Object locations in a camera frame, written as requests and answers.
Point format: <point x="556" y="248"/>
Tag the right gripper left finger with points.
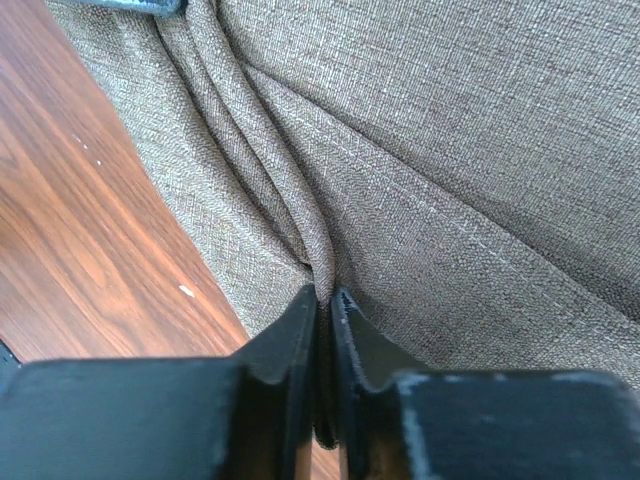
<point x="244" y="416"/>

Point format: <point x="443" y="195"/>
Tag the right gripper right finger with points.
<point x="398" y="419"/>

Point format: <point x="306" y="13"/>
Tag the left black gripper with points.
<point x="163" y="9"/>

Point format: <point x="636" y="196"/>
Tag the brown cloth napkin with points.
<point x="468" y="170"/>

